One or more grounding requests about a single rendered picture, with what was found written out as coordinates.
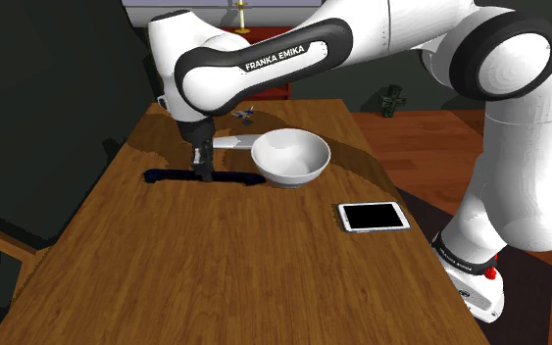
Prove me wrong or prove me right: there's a green cross figure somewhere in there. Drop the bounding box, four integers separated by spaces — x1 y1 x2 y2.
378 84 409 119

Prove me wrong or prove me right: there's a white tablet with black screen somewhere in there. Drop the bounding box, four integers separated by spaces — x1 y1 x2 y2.
336 201 412 235

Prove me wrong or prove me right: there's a grey flat blade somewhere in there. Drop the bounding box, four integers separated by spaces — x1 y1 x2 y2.
212 133 264 150

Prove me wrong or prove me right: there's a small blue toy airplane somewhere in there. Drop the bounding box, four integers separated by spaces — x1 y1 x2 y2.
231 106 256 126

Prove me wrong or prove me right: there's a dark blue long bar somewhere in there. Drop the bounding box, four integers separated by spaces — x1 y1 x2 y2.
142 168 268 186

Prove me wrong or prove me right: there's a white bowl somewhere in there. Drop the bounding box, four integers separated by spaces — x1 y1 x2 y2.
250 127 332 189

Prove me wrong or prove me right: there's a wooden table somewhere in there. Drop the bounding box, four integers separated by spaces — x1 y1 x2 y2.
0 98 492 345

